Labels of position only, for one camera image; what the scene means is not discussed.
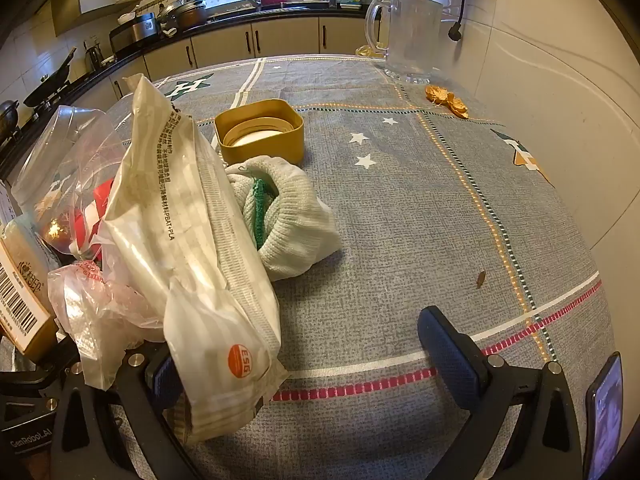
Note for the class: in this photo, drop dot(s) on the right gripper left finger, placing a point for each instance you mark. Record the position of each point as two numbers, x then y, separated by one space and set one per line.
87 443

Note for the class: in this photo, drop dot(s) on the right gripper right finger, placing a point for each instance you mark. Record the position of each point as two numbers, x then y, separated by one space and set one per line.
544 443

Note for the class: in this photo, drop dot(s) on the white barcode medicine box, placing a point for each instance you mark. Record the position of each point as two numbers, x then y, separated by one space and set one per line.
27 316

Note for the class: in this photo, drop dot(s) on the thin plastic bag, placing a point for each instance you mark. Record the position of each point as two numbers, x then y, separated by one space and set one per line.
104 318

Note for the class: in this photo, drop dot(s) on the clear zip bag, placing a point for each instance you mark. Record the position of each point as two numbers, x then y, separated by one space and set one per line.
65 182

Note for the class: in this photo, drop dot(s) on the white striped plastic bag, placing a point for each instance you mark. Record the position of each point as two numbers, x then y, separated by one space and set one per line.
173 216

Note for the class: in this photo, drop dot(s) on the white knit glove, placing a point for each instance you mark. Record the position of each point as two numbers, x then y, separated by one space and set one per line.
289 225

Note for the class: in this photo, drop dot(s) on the lower kitchen cabinets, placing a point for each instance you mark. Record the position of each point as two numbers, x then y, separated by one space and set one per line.
298 31

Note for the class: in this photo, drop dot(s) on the smartphone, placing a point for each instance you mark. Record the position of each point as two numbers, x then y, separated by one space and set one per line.
604 404

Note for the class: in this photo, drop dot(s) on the small brown scrap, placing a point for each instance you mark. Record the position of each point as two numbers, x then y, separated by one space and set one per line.
480 279

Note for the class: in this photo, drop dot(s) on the grey patterned tablecloth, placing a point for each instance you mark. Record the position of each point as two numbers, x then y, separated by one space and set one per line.
423 201

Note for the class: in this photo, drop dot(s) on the black frying pan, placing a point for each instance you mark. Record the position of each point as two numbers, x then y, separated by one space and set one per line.
51 85

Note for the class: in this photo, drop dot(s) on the gold candy wrapper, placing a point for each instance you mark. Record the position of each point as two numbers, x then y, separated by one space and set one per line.
442 96

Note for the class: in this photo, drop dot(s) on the yellow square lid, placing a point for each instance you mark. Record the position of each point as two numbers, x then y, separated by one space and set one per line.
268 127

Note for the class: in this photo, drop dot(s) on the rice cooker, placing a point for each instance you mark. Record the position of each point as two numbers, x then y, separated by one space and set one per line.
139 29

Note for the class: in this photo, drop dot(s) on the brown cooking pot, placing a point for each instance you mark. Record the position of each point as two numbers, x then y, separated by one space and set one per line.
183 15

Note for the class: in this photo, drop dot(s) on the clear glass pitcher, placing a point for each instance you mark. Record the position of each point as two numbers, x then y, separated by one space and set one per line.
412 41

